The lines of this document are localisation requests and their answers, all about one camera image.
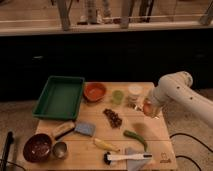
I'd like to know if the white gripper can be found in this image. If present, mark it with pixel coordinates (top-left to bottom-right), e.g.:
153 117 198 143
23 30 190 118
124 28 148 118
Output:
147 87 165 118

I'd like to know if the yellow corn cob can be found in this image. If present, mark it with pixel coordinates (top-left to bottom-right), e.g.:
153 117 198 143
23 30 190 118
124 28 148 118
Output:
93 138 120 152

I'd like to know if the white lidded jar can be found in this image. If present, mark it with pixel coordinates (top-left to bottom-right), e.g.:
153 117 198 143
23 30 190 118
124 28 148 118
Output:
128 84 142 101

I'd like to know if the orange bowl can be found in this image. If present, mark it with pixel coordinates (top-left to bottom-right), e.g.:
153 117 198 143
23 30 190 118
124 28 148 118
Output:
84 82 106 102

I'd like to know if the green chili pepper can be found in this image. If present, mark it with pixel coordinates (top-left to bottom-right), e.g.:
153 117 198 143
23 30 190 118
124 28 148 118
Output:
123 130 148 152

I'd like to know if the dark red bowl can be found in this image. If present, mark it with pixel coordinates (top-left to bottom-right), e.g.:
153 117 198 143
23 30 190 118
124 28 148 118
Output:
23 133 52 163

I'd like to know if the grey cloth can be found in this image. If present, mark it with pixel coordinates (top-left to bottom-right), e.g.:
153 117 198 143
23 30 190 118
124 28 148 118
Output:
125 147 149 171

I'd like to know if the green plastic tray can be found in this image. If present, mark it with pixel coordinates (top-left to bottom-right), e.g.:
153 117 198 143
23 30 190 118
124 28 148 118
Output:
33 76 85 120

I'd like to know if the black pole stand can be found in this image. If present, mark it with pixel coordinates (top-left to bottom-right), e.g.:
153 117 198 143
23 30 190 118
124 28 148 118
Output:
0 131 14 171

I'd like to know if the green paper cup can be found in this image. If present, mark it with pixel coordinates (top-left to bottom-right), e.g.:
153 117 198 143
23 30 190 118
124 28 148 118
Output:
112 90 124 105

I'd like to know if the white handled brush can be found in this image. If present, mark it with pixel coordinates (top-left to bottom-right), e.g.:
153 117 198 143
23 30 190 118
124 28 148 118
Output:
103 152 152 165

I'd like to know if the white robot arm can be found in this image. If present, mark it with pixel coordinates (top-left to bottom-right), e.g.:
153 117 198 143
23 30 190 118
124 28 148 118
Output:
143 71 213 128

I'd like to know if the small metal cup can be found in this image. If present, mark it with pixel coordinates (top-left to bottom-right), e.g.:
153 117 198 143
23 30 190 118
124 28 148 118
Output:
52 141 68 159

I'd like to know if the bunch of dark grapes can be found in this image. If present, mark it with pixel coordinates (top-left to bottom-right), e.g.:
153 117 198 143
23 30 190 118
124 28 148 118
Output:
103 109 122 128

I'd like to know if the wooden block brush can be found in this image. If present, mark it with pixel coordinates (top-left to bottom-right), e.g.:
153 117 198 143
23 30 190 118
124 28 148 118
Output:
52 122 75 139

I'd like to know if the black cable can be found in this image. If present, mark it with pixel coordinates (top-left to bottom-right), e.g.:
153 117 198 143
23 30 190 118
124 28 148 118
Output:
169 132 213 171

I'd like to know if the blue sponge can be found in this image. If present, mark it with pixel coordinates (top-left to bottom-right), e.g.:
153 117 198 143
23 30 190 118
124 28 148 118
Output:
74 122 96 137

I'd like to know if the silver fork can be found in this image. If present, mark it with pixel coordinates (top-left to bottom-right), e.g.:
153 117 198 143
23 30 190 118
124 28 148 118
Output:
131 104 143 112

